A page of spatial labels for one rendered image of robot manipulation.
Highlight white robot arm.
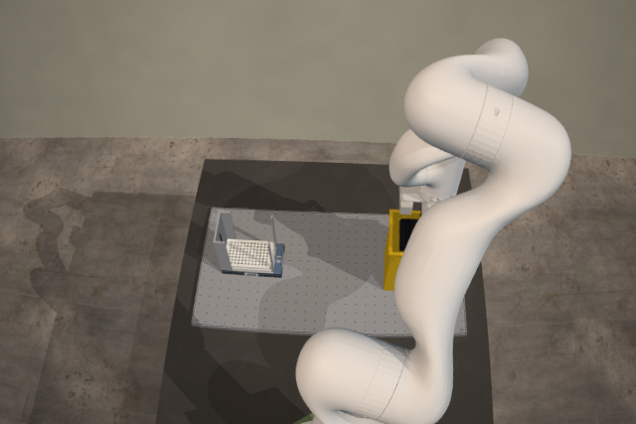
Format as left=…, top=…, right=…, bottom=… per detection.
left=296, top=38, right=571, bottom=424

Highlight black well plate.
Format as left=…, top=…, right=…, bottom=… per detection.
left=399, top=218, right=418, bottom=251

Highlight yellow square bin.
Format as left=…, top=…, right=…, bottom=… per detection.
left=384, top=210, right=420, bottom=291

